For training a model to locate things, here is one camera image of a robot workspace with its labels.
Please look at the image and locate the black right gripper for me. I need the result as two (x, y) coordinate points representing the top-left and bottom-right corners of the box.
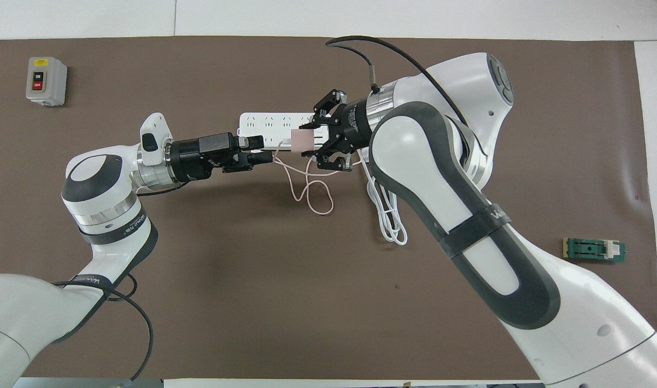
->
(299, 89), (373, 173)

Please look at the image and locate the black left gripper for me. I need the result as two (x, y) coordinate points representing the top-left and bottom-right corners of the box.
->
(165, 132), (275, 183)

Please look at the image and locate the pink charger plug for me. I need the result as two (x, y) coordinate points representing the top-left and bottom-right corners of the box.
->
(289, 128), (316, 153)

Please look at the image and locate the white power strip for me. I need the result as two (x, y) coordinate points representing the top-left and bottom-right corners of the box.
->
(238, 112), (330, 151)

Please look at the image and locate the brown paper mat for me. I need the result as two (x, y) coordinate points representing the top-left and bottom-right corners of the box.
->
(0, 37), (657, 381)

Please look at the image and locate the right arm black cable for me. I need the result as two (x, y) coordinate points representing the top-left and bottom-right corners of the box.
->
(325, 35), (469, 126)

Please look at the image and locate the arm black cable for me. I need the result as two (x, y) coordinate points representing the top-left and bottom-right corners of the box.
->
(325, 35), (469, 126)
(52, 181), (186, 384)

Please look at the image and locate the white power strip cord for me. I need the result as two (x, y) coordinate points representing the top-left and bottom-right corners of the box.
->
(354, 151), (410, 247)

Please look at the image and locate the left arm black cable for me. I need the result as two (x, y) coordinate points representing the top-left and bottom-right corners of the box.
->
(52, 181), (186, 384)

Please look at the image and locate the grey push-button switch box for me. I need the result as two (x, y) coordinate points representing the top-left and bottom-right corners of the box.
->
(26, 57), (68, 107)

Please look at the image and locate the green knife switch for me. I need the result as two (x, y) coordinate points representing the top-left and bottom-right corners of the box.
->
(563, 237), (627, 264)

